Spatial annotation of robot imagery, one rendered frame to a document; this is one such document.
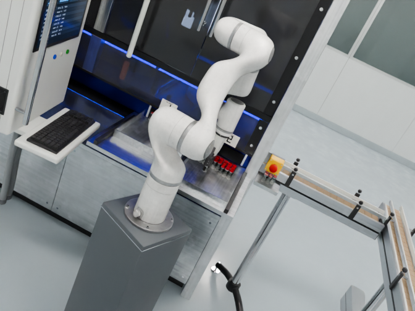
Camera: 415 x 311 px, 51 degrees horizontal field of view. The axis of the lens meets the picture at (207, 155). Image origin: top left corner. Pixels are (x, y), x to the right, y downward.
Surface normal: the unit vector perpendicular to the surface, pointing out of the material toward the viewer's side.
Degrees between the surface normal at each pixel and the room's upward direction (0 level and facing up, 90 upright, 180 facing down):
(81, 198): 90
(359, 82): 90
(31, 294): 0
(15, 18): 90
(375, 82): 90
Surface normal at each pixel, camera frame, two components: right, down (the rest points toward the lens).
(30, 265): 0.38, -0.82
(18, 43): -0.18, 0.40
